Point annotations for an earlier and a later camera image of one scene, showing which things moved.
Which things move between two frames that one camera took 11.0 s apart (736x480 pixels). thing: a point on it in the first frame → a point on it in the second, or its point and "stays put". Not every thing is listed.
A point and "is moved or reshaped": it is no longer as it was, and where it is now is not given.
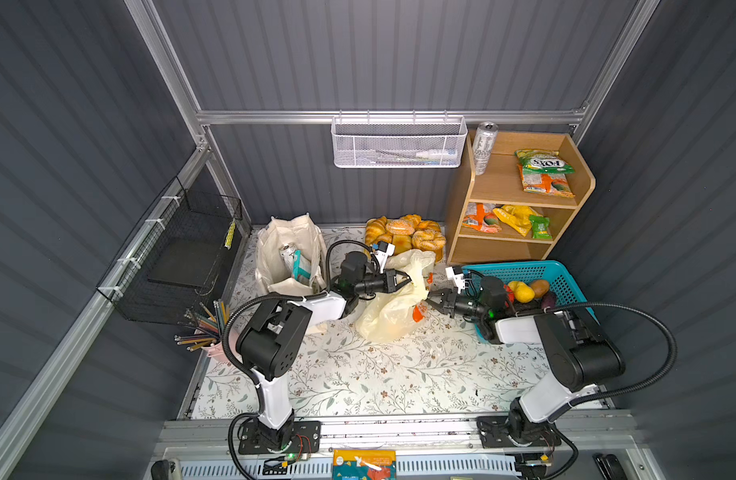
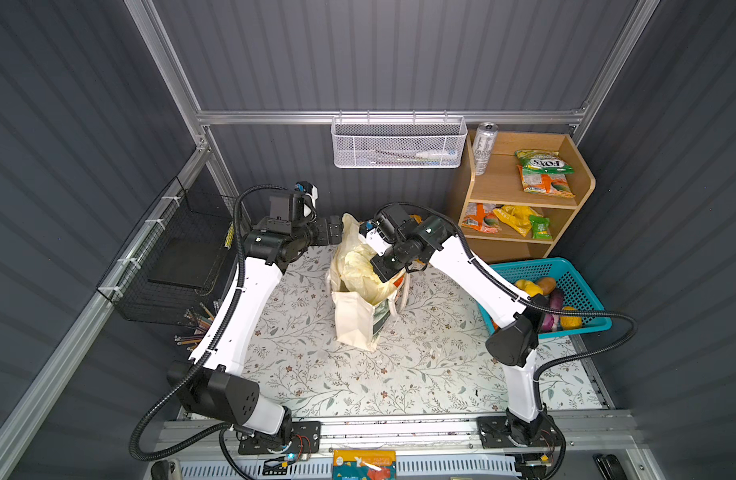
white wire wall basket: (364, 141) stays put
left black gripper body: (371, 283) → (315, 234)
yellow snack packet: (517, 217) stays put
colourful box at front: (364, 464) stays put
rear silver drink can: (483, 145) stays put
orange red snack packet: (481, 217) stays put
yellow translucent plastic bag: (389, 315) is moved or reshaped
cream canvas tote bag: (271, 273) is moved or reshaped
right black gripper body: (462, 305) → (390, 261)
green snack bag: (536, 161) stays put
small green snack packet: (540, 227) stays put
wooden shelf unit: (516, 210) stays put
